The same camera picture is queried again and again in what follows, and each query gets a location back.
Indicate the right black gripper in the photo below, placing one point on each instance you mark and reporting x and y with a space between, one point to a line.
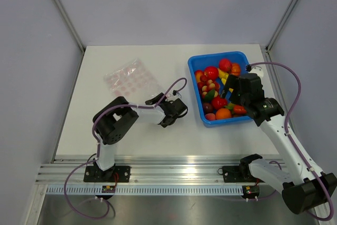
233 82

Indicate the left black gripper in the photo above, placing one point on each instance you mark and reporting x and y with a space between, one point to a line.
154 100

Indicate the small orange pumpkin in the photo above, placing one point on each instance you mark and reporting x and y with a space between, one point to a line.
235 69

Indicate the wrinkled red tomato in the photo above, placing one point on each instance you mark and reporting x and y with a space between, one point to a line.
225 65

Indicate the red yellow mango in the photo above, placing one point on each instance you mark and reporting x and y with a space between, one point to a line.
198 74

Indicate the clear pink-dotted zip bag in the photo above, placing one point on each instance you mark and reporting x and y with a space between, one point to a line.
134 81

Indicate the yellow banana bunch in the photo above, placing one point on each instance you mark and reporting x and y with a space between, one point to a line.
223 76

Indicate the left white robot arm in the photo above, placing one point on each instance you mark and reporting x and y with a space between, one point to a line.
112 123

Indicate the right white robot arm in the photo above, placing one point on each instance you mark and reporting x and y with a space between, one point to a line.
304 185

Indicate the yellow green pepper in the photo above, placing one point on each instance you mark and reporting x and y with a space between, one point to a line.
230 107

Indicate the red apple middle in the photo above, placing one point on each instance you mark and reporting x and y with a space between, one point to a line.
218 103

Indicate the orange carrot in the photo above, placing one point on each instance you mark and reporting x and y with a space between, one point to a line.
239 110

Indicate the dark purple plum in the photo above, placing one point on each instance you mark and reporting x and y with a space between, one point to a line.
207 108

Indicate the pink peach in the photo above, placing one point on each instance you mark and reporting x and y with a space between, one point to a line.
210 117

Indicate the orange fruit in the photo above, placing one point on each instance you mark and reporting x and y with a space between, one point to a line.
223 113

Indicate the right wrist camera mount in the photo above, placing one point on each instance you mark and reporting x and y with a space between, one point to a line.
255 70

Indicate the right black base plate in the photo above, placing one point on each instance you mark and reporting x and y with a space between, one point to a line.
231 174

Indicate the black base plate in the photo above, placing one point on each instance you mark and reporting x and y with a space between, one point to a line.
118 173
231 174

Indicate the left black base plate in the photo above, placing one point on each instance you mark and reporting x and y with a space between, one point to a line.
118 173

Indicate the white slotted cable duct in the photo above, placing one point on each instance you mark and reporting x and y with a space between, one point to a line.
222 190

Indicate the aluminium mounting rail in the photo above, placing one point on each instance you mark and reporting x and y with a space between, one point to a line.
149 170

